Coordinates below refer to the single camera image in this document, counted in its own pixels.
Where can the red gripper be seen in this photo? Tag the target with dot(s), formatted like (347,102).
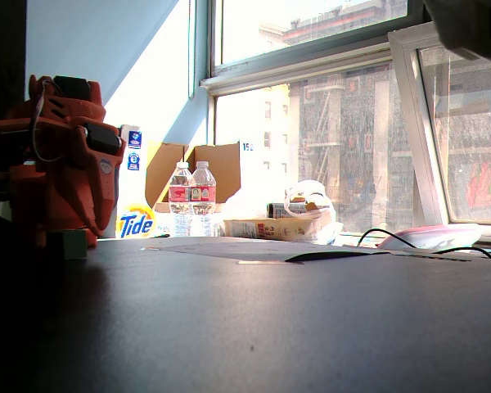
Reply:
(71,176)

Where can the white numbered grid paper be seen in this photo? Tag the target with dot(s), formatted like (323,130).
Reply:
(245,247)

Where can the Tide detergent box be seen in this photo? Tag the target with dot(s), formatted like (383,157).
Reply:
(135,225)

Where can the clear water bottle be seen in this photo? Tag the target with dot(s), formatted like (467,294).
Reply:
(204,196)
(181,196)

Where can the brown cardboard box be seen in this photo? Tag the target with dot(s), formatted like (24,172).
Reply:
(217,172)

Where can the printed cardboard carton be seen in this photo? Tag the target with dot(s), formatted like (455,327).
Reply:
(278,230)

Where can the printed wrapped package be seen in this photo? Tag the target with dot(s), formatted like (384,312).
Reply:
(282,209)

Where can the clear plastic bag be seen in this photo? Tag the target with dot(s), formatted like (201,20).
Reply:
(311,196)

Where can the white open window sash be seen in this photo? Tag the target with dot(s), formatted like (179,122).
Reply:
(417,143)

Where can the pink pencil case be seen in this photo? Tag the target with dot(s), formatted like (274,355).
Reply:
(433,235)

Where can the dark blurred overhanging object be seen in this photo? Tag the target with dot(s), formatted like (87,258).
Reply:
(470,24)

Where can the window frame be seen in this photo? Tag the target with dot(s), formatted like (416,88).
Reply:
(294,61)

